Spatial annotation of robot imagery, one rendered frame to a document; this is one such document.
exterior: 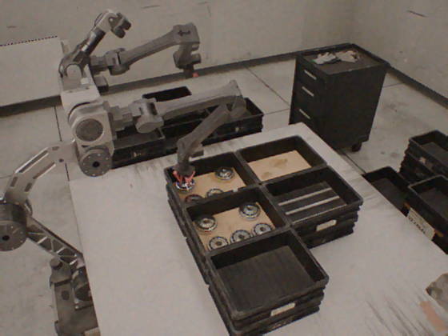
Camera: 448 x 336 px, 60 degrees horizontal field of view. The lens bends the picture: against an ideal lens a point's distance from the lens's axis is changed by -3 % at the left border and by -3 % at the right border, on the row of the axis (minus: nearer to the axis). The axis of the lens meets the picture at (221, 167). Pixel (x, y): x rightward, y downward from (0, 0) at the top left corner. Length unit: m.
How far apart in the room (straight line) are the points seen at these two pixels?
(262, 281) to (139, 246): 0.64
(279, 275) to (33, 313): 1.66
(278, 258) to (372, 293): 0.45
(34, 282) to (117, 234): 1.02
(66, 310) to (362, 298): 1.55
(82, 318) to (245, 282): 1.05
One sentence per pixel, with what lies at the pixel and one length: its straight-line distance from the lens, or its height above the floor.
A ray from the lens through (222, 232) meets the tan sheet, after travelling 1.83.
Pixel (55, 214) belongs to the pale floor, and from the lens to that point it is 3.33.
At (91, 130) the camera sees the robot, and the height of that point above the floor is 1.45.
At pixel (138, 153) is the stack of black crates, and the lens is 2.87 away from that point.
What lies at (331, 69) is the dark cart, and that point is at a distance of 3.30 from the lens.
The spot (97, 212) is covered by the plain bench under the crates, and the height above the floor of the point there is 0.70.
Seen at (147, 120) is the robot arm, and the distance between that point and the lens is 1.44.
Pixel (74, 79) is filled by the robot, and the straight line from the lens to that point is 1.61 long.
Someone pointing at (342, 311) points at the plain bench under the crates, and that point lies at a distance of 1.81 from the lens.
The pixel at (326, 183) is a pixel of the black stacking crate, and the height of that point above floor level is 0.83.
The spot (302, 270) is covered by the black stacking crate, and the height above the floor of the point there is 0.83.
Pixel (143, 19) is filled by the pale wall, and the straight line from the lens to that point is 4.62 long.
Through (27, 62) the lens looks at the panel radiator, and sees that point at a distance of 4.49.
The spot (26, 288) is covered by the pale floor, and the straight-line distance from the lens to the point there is 2.93.
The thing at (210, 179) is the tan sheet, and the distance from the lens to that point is 2.10.
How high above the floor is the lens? 2.19
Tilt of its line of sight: 39 degrees down
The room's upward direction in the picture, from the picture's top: straight up
